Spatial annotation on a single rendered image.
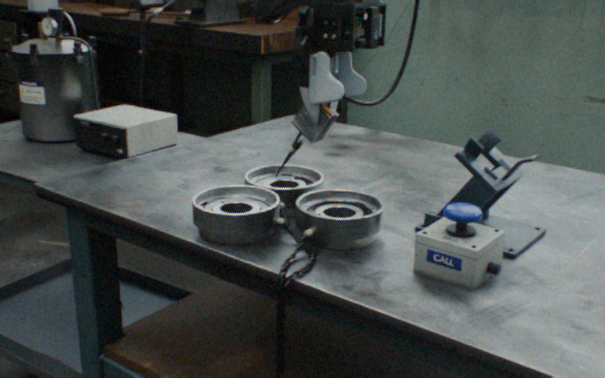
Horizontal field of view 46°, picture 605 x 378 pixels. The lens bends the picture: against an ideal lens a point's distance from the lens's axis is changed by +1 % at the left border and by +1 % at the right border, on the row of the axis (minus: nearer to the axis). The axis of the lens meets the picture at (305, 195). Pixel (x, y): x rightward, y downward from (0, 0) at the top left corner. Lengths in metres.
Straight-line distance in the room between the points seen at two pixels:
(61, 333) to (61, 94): 0.59
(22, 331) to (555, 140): 1.69
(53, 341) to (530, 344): 1.37
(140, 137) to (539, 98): 1.37
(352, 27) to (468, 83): 1.72
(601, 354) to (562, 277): 0.15
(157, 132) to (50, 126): 0.27
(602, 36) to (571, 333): 1.73
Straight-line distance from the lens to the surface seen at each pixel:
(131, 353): 1.12
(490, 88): 2.50
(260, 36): 2.28
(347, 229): 0.80
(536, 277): 0.80
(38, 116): 1.75
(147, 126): 1.59
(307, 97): 0.87
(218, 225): 0.82
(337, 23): 0.84
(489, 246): 0.76
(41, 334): 1.89
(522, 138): 2.48
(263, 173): 0.98
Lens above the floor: 1.13
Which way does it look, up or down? 20 degrees down
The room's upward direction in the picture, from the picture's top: 1 degrees clockwise
